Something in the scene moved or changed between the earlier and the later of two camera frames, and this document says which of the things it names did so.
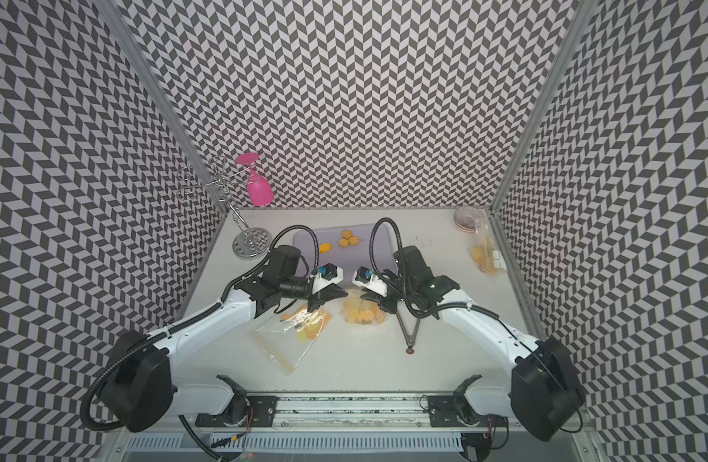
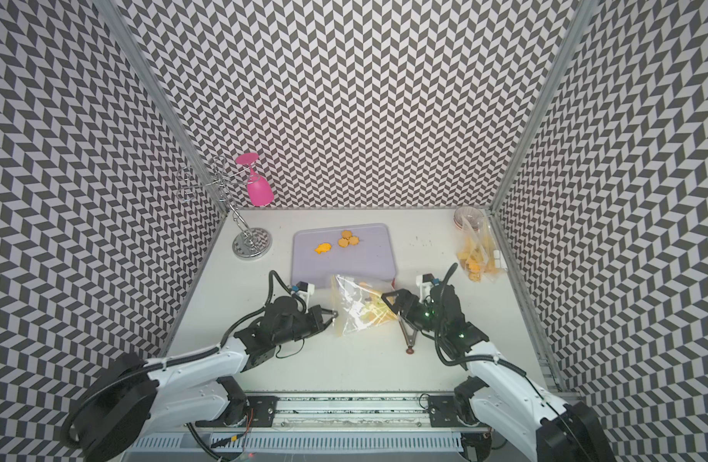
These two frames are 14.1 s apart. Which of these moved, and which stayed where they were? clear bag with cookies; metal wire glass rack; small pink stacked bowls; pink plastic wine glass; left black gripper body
Moved: clear bag with cookies; left black gripper body
Stayed: metal wire glass rack; pink plastic wine glass; small pink stacked bowls
